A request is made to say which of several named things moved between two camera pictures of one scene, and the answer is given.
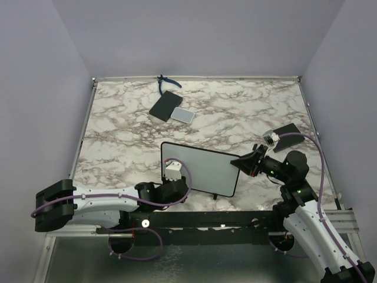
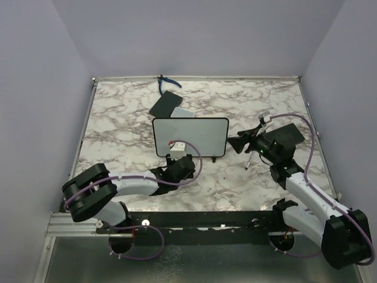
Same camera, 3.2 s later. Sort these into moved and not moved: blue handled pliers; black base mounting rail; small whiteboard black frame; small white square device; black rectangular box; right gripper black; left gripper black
Moved: right gripper black; small whiteboard black frame; left gripper black
Not moved: black base mounting rail; black rectangular box; blue handled pliers; small white square device
